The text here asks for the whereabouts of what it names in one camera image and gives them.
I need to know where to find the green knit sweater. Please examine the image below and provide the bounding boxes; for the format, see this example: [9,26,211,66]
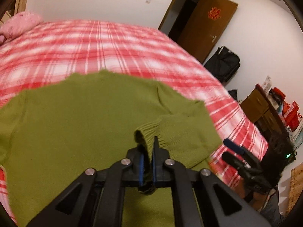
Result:
[1,71,222,226]

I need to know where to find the brown wooden cabinet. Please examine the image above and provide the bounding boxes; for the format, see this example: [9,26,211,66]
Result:
[240,84,296,166]

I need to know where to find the red bags on cabinet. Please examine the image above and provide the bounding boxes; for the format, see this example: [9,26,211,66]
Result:
[269,87,302,132]

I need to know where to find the black bag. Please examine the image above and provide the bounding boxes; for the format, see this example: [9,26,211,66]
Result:
[203,46,240,84]

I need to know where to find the brown wooden door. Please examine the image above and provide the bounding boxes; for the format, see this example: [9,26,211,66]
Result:
[158,0,238,63]

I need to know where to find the red white plaid bedspread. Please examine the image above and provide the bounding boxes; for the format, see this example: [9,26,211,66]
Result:
[1,20,268,220]

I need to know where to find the pink pillow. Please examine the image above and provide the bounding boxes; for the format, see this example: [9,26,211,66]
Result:
[1,11,43,45]

